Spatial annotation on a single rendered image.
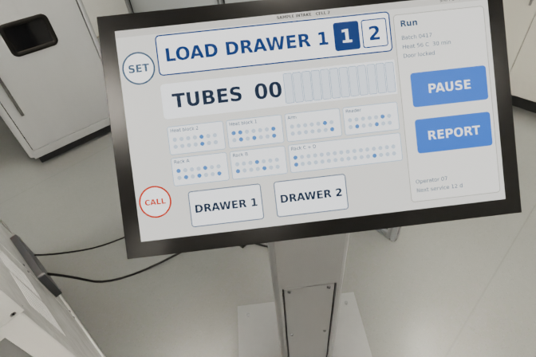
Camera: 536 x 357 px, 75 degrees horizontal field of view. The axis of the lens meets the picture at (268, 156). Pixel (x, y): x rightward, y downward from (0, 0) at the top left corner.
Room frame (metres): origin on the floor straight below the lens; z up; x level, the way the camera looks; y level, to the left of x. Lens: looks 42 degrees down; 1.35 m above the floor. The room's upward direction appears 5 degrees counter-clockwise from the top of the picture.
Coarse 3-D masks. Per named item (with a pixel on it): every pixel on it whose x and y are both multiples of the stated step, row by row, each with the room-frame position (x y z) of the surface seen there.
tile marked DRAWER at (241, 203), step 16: (192, 192) 0.31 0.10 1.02; (208, 192) 0.31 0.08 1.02; (224, 192) 0.31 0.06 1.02; (240, 192) 0.31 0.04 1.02; (256, 192) 0.31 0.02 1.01; (192, 208) 0.30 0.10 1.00; (208, 208) 0.30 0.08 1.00; (224, 208) 0.29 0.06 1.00; (240, 208) 0.29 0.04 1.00; (256, 208) 0.29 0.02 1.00; (192, 224) 0.28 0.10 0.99; (208, 224) 0.28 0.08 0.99; (224, 224) 0.28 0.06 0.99
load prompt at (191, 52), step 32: (192, 32) 0.44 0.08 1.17; (224, 32) 0.44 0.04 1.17; (256, 32) 0.44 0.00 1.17; (288, 32) 0.44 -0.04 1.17; (320, 32) 0.43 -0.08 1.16; (352, 32) 0.43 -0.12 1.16; (384, 32) 0.43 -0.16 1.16; (160, 64) 0.42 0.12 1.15; (192, 64) 0.41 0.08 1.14; (224, 64) 0.41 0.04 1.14; (256, 64) 0.41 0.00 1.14
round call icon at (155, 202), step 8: (160, 184) 0.32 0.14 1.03; (168, 184) 0.32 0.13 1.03; (136, 192) 0.31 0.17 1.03; (144, 192) 0.31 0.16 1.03; (152, 192) 0.31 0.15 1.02; (160, 192) 0.31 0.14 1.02; (168, 192) 0.31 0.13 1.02; (144, 200) 0.31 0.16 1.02; (152, 200) 0.31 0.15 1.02; (160, 200) 0.30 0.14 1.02; (168, 200) 0.30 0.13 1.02; (144, 208) 0.30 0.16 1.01; (152, 208) 0.30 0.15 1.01; (160, 208) 0.30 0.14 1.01; (168, 208) 0.30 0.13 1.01; (144, 216) 0.29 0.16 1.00; (152, 216) 0.29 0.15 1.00; (160, 216) 0.29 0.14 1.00; (168, 216) 0.29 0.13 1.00
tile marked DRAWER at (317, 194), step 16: (320, 176) 0.32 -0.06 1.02; (336, 176) 0.31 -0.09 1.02; (288, 192) 0.30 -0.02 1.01; (304, 192) 0.30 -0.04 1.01; (320, 192) 0.30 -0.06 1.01; (336, 192) 0.30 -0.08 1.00; (288, 208) 0.29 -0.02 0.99; (304, 208) 0.29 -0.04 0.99; (320, 208) 0.29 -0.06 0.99; (336, 208) 0.29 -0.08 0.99
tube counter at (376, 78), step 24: (288, 72) 0.40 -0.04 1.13; (312, 72) 0.40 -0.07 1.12; (336, 72) 0.40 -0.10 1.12; (360, 72) 0.40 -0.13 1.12; (384, 72) 0.40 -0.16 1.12; (264, 96) 0.38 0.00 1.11; (288, 96) 0.38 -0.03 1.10; (312, 96) 0.38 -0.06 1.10; (336, 96) 0.38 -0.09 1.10; (360, 96) 0.38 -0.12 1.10
